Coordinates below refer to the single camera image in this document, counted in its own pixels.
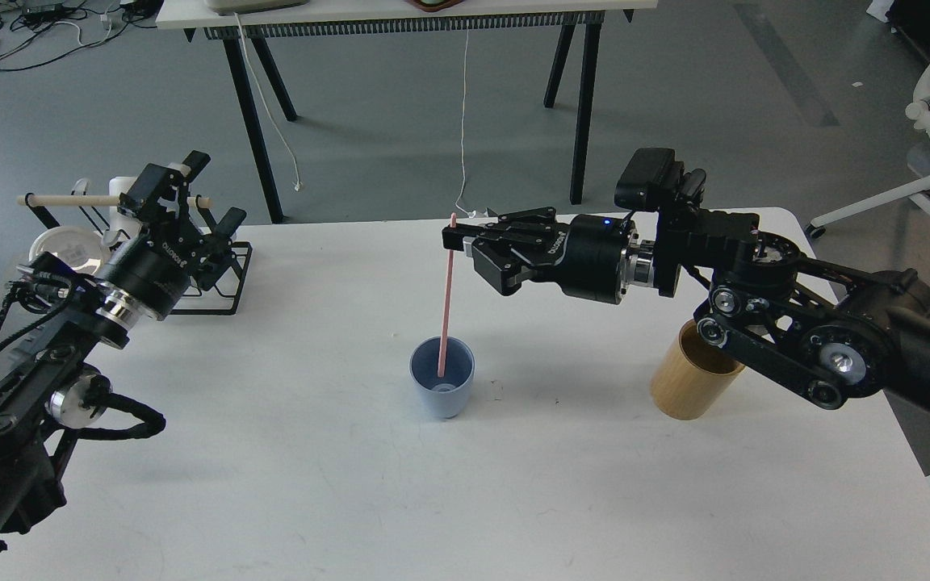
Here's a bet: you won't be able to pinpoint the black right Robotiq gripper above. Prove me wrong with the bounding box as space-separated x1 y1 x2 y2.
442 207 656 304

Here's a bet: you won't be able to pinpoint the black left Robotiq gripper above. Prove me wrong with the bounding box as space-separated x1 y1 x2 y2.
98 151 247 320

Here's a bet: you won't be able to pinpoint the pink chopstick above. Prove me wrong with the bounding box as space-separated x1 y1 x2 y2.
437 249 455 378

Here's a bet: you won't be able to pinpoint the blue plastic cup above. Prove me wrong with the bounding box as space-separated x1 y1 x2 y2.
409 336 475 419

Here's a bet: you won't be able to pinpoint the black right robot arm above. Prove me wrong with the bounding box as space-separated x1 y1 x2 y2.
442 148 930 413

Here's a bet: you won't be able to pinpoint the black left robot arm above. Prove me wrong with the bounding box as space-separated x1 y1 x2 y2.
0 151 246 552

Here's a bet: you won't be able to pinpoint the white mug on rack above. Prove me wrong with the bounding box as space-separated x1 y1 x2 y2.
103 176 141 248

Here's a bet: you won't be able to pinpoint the white lidded bowl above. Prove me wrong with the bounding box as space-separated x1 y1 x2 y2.
28 227 113 277

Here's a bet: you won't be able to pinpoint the bamboo cylinder holder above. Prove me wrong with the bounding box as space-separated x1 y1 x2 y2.
649 320 745 420

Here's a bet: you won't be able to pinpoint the white hanging cable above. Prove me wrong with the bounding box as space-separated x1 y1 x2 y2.
455 31 478 219
232 12 306 193

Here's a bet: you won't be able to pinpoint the black wire dish rack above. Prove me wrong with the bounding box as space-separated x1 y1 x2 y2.
16 178 253 320

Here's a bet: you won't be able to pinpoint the floor cables and adapters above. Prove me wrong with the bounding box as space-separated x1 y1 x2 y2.
0 0 165 82

